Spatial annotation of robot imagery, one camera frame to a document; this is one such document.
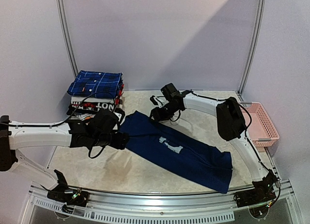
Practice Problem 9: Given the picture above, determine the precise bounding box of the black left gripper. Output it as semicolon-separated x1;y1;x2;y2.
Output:
92;131;130;149

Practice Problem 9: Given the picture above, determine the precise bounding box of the dark blue garment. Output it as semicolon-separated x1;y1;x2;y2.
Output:
120;111;233;194

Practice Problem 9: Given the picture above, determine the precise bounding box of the blue plaid flannel shirt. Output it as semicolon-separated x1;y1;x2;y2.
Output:
67;70;124;99

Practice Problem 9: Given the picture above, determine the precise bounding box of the pink plastic laundry basket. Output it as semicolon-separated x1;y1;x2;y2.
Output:
241;102;279;152

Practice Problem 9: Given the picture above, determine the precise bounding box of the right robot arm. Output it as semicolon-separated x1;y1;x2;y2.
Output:
150;83;280;203

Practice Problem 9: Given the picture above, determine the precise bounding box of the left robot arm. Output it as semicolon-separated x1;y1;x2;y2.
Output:
0;109;129;202

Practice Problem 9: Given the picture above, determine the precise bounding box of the red black plaid shirt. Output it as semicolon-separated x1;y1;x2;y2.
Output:
115;84;124;105

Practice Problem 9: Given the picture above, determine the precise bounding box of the orange white printed shirt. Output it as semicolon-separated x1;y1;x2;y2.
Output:
71;113;95;120

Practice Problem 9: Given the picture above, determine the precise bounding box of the black shirt with white letters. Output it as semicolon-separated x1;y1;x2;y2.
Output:
66;102;119;116

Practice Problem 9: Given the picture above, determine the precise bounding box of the white folded t-shirt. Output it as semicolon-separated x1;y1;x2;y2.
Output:
71;96;114;103

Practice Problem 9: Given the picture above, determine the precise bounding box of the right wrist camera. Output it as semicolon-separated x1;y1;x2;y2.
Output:
150;95;163;106

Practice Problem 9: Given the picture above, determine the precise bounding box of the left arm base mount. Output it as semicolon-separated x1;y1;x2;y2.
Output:
47;169;90;213

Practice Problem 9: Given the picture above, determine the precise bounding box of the right aluminium frame post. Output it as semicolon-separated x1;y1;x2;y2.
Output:
238;0;265;96

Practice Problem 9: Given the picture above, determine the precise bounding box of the aluminium frame post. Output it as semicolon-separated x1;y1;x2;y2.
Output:
56;0;78;76
238;0;265;96

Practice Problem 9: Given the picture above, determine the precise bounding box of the aluminium front rail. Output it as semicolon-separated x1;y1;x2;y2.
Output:
21;180;303;224

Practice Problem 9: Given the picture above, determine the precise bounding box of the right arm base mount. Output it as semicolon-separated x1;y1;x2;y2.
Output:
233;179;281;219

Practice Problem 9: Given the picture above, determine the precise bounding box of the left aluminium frame post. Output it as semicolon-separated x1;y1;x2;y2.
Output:
56;0;78;76

